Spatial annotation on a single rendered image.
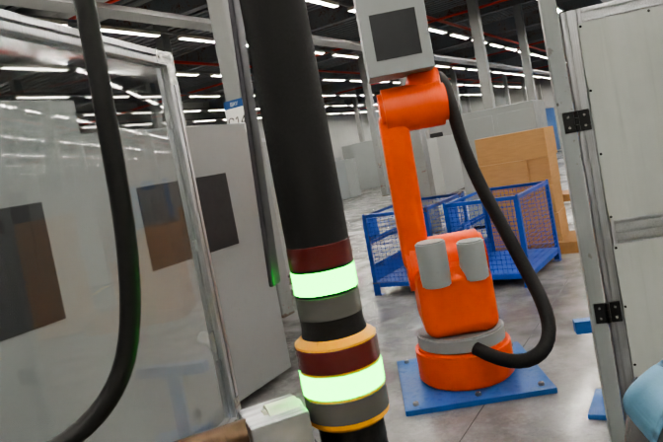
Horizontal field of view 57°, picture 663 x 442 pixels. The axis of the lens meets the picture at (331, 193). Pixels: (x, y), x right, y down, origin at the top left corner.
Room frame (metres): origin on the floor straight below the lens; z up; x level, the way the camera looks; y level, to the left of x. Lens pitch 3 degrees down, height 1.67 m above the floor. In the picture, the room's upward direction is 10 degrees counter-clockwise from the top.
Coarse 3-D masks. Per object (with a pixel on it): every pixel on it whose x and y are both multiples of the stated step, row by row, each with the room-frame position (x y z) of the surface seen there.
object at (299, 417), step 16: (272, 400) 0.32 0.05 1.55; (240, 416) 0.30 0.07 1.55; (256, 416) 0.30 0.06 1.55; (272, 416) 0.29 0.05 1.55; (288, 416) 0.29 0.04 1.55; (304, 416) 0.29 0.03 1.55; (256, 432) 0.28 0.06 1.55; (272, 432) 0.29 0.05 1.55; (288, 432) 0.29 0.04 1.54; (304, 432) 0.29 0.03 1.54
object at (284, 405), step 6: (294, 396) 0.31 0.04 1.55; (276, 402) 0.30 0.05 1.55; (282, 402) 0.30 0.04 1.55; (288, 402) 0.30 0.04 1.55; (294, 402) 0.30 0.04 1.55; (300, 402) 0.30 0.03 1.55; (264, 408) 0.30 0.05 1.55; (270, 408) 0.30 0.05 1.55; (276, 408) 0.30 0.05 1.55; (282, 408) 0.30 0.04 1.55; (288, 408) 0.30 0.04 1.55; (264, 414) 0.30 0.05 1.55; (270, 414) 0.29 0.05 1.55
